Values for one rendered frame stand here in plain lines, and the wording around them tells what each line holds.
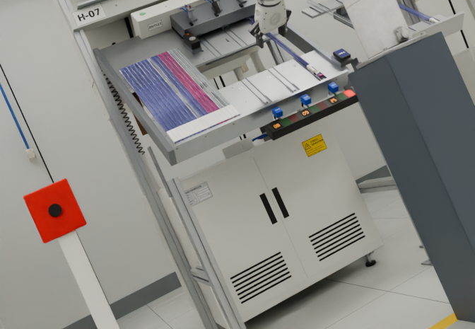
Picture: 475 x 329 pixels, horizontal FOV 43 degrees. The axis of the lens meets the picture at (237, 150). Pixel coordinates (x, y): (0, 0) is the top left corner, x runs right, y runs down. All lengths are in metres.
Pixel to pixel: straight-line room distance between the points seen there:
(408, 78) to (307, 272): 1.06
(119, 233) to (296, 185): 1.74
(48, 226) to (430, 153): 1.14
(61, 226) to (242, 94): 0.73
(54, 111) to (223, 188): 1.85
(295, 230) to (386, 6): 1.04
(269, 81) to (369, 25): 0.65
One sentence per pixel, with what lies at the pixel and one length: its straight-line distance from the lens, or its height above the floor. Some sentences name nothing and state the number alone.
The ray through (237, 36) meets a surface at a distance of 2.34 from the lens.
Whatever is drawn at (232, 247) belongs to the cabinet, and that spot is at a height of 0.32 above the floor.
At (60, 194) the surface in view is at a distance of 1.94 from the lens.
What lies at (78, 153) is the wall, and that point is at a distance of 3.80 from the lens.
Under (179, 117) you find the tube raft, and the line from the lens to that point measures 1.97.
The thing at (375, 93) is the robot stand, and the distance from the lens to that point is 1.53.
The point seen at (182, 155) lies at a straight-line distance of 1.88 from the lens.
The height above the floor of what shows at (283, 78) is 0.80.
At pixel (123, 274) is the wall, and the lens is 3.81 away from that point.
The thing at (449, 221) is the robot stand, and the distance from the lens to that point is 1.53.
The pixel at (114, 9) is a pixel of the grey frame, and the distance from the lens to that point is 2.45.
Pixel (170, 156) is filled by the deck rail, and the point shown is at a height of 0.71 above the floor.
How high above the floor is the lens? 0.65
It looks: level
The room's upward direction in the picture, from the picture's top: 24 degrees counter-clockwise
